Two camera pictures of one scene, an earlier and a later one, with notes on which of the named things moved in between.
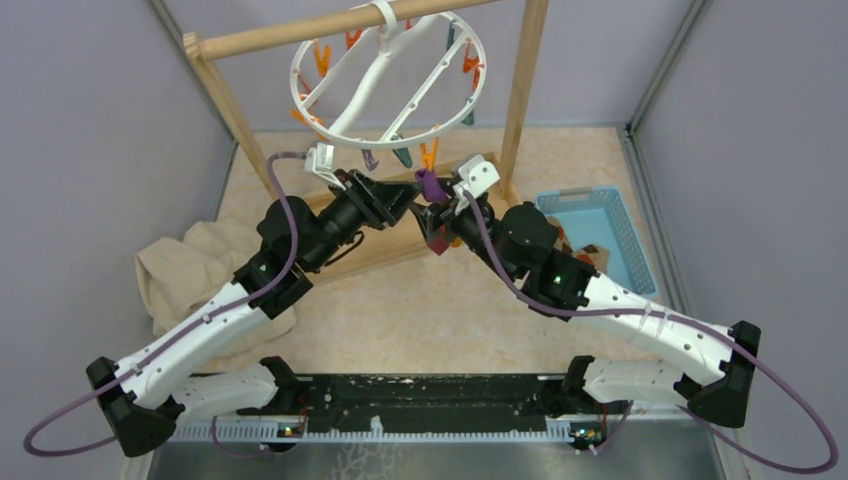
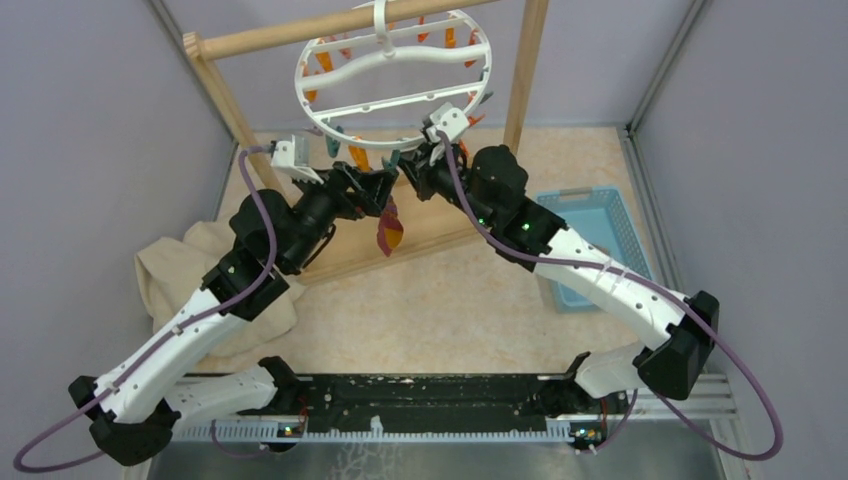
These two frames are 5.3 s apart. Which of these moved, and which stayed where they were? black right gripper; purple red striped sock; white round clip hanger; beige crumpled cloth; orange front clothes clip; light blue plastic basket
Moved: black right gripper; white round clip hanger; purple red striped sock; orange front clothes clip
Stayed: beige crumpled cloth; light blue plastic basket
